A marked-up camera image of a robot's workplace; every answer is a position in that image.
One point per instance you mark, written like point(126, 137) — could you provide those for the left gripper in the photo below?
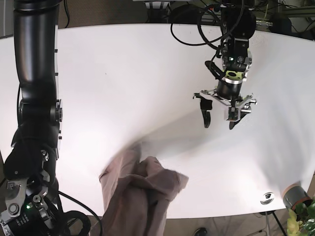
point(227, 92)

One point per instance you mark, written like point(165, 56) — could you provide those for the dusty pink T-shirt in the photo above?
point(137, 193)

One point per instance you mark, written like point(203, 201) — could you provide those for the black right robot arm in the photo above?
point(33, 205)

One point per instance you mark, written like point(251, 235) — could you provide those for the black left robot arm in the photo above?
point(237, 25)

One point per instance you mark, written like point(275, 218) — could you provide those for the right metal table grommet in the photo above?
point(267, 198)

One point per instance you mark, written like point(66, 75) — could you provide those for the grey plant pot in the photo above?
point(294, 195)

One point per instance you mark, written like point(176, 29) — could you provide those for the green potted plant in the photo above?
point(301, 221)

